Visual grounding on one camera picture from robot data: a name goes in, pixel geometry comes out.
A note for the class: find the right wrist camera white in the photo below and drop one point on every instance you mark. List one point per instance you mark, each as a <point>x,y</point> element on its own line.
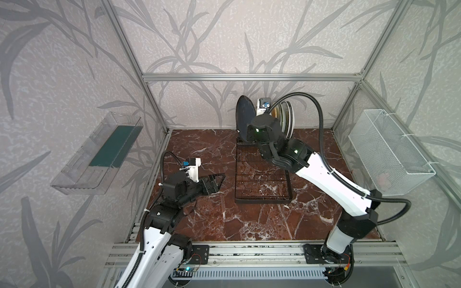
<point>263,105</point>

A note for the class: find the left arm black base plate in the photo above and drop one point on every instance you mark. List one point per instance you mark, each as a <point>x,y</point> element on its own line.
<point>196,254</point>

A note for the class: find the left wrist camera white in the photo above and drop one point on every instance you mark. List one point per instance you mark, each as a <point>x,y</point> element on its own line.
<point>191,167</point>

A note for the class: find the black wire dish rack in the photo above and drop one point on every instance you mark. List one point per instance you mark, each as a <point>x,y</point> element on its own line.
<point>258,181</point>

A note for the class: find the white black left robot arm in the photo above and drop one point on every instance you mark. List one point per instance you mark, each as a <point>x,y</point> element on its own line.
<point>160,250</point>

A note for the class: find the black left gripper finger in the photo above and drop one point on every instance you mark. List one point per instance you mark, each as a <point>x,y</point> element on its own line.
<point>216,186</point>
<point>216,177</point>

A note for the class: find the white plate green text rim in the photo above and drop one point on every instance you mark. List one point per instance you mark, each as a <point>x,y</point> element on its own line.
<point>292,120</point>

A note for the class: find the aluminium frame rail base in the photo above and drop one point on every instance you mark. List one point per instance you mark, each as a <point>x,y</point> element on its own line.
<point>290,253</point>

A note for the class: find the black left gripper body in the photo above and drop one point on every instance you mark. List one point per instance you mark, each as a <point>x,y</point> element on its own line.
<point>198,189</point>

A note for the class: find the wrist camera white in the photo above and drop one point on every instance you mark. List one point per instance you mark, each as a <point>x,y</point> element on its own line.
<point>191,167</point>
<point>263,105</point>

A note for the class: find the white wire mesh basket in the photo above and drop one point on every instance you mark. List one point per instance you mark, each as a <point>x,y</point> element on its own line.
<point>395,165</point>

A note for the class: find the white plate orange sunburst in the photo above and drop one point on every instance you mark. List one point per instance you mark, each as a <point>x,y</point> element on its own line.
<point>289,120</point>

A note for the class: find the orange woven round plate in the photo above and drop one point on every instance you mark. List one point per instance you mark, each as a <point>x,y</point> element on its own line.
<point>276,112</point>

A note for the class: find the black round plate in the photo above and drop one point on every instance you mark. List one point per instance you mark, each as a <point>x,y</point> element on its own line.
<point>245,112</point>

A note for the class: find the mint green flower plate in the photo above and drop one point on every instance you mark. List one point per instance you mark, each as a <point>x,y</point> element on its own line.
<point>284,119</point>

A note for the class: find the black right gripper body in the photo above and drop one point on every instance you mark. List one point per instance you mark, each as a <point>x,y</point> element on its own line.
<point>251,134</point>

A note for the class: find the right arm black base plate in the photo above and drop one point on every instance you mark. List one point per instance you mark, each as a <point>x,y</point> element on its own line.
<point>320,254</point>

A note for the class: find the clear plastic wall bin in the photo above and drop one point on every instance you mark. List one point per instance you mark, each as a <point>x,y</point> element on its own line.
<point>96,163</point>

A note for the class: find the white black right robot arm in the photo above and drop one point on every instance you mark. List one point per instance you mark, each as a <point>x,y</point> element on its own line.
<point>363,210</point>

